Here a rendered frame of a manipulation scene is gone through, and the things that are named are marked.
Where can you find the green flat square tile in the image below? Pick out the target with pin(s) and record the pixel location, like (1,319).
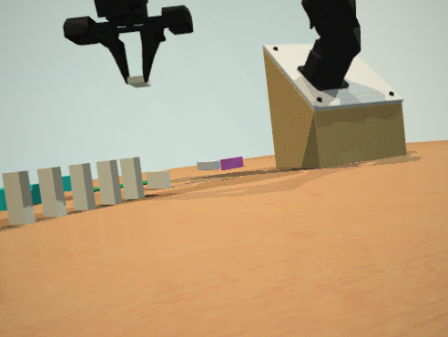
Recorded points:
(121,186)

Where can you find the purple rectangular block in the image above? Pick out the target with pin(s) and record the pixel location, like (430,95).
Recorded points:
(231,163)

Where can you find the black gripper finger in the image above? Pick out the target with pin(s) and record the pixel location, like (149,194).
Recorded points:
(151,39)
(117,50)

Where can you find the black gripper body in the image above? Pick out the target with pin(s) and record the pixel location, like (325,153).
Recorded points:
(82,30)

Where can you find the beige domino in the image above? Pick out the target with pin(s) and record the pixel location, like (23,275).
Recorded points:
(82,186)
(18,197)
(138,82)
(109,182)
(52,192)
(132,178)
(158,179)

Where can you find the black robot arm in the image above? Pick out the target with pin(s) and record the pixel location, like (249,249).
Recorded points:
(330,58)

